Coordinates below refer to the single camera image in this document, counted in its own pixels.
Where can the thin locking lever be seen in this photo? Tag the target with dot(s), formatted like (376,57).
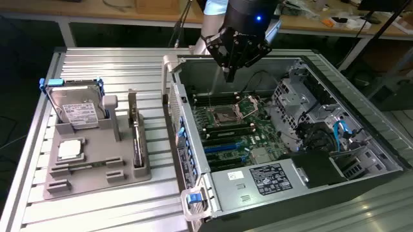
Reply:
(212,101)

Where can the black open PC case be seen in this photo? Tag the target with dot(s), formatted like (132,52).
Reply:
(355,188)

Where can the grey parts rack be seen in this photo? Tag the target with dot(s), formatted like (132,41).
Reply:
(94,145)

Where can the black plastic shroud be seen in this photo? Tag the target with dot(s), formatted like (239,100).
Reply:
(317,169)

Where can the blue expansion slot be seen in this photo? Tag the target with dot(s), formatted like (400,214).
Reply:
(222,147)

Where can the black installed RAM stick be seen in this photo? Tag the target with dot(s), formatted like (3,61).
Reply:
(231,134)

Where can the wooden desk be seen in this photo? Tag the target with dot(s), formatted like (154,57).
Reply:
(97,10)

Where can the black RAM slot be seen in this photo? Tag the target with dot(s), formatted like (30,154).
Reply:
(214,99)

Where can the black slanted pole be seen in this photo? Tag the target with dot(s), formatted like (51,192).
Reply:
(378,31)

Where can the silver chipset heatsink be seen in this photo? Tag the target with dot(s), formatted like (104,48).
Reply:
(263,155)

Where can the silver CPU chip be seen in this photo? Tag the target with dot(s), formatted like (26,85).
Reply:
(69,149)

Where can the black monitor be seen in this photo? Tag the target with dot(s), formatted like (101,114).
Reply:
(384,4)

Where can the green RAM stick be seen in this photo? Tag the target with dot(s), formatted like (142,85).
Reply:
(89,165)

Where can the black graphics card metal bracket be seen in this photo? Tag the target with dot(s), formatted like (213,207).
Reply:
(138,140)

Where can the metal disk bay cage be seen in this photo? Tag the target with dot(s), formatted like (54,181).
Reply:
(292,101)

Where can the blue case latch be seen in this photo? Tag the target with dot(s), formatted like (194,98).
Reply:
(194,199)

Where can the metal socket cover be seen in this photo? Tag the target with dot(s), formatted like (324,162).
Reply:
(249,106)

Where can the orange white small box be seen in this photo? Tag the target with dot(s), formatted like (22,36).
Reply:
(332,22)

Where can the grey power supply unit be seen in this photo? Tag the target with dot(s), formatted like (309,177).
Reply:
(252,183)

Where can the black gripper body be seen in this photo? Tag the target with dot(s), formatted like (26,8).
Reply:
(251,17)

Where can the hard disk blue carrier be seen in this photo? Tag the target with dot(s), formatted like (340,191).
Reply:
(78,108)

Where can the CPU socket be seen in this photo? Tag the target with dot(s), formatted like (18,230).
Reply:
(226,116)

